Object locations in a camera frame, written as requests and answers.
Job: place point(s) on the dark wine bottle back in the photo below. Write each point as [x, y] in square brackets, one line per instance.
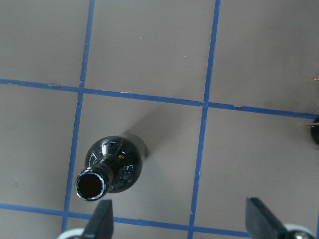
[315, 132]

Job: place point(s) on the copper wire wine basket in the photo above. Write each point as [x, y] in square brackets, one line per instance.
[313, 124]

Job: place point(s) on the brown paper table mat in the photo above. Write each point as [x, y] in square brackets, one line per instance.
[222, 92]

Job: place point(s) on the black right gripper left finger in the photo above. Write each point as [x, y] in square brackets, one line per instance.
[101, 223]

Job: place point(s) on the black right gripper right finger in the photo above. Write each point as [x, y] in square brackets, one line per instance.
[261, 223]

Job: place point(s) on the dark wine bottle carried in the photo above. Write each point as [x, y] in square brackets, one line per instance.
[113, 164]

